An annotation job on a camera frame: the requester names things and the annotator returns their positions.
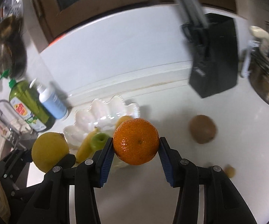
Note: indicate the white shell-shaped bowl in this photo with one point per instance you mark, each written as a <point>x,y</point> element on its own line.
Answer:
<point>100,114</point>

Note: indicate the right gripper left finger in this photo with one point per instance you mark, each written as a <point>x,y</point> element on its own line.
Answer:
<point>91,174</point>

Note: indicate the yellow lemon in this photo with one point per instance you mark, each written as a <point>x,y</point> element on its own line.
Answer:
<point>48,150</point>

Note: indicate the black round strainer pan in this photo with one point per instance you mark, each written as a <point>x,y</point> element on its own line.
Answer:
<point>13,57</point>

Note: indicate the brass small saucepan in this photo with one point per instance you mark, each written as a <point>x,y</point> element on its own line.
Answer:
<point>10,28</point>

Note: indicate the steel sink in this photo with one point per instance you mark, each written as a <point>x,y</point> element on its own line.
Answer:
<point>26,140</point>

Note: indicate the steel kitchen faucet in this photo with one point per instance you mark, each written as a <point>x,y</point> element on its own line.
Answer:
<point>1,118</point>

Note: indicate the blue pump lotion bottle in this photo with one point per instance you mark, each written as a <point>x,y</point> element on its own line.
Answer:
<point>50,100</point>

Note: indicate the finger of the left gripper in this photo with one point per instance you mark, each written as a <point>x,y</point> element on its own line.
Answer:
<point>20,179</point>

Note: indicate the yellow mango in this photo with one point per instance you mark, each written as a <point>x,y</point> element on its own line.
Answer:
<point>123,119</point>

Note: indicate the green dish soap bottle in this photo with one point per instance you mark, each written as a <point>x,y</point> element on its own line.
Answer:
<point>25,101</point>

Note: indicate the orange tangerine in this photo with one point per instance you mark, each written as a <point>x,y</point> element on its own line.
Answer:
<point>136,141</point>

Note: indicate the black knife block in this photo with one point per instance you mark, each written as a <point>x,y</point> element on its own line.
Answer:
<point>215,69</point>

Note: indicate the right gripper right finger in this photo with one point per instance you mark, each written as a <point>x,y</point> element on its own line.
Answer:
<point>223,202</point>

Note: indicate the perforated steel steamer tray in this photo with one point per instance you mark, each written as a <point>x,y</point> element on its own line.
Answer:
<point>10,8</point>

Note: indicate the brown kiwi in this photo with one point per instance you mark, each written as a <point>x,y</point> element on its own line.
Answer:
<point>202,129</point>

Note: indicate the tan longan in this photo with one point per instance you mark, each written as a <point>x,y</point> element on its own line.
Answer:
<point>229,171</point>

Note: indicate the green apple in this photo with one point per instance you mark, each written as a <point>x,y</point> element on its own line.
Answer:
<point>98,141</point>

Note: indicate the yellow banana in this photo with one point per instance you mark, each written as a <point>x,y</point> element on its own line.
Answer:
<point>85,150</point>

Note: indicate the black kitchen scissors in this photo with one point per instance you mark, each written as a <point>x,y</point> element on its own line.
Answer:
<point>196,35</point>

